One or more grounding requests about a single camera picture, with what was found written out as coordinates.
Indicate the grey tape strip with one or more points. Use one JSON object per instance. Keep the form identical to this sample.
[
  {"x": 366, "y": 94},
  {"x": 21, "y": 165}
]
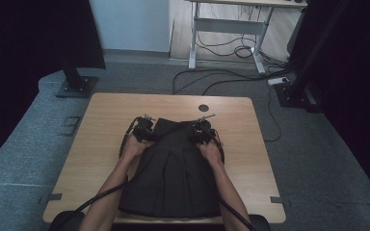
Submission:
[
  {"x": 277, "y": 199},
  {"x": 54, "y": 196}
]

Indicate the black stand with square base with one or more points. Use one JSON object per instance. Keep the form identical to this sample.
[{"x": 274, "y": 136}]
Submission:
[{"x": 77, "y": 86}]

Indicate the person's right hand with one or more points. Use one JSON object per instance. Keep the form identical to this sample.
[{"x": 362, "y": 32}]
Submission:
[{"x": 211, "y": 153}]

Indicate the black armrest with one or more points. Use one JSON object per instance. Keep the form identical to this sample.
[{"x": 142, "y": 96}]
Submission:
[
  {"x": 65, "y": 221},
  {"x": 259, "y": 223}
]

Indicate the black round table grommet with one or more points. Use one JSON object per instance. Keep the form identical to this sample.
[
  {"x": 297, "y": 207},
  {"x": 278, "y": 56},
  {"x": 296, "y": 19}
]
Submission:
[{"x": 203, "y": 108}]

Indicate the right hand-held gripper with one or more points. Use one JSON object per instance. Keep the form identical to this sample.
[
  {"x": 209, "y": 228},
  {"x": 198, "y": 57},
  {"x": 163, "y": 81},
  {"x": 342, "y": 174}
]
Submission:
[{"x": 203, "y": 131}]

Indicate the white metal frame desk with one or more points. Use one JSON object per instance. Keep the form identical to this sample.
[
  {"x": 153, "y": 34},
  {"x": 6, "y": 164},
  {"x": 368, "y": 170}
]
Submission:
[{"x": 231, "y": 26}]

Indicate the black slanted metal stand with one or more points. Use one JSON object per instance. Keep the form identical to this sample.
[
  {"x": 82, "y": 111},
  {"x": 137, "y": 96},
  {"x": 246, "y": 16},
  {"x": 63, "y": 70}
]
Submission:
[{"x": 294, "y": 93}]

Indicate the person's left hand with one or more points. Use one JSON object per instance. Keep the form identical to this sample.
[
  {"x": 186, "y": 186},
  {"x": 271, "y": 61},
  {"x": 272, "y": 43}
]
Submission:
[{"x": 135, "y": 147}]

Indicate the black pleated skirt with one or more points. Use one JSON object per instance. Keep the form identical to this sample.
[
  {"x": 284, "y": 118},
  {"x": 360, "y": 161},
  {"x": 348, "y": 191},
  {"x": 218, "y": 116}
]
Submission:
[{"x": 173, "y": 173}]

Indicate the dark curtain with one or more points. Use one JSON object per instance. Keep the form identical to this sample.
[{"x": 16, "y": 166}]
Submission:
[
  {"x": 29, "y": 48},
  {"x": 359, "y": 80}
]

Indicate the white power strip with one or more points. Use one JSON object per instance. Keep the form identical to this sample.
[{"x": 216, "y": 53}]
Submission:
[{"x": 277, "y": 81}]

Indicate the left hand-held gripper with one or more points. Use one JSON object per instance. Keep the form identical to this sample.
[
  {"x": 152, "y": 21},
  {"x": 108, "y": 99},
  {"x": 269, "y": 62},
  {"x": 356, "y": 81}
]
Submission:
[{"x": 144, "y": 129}]

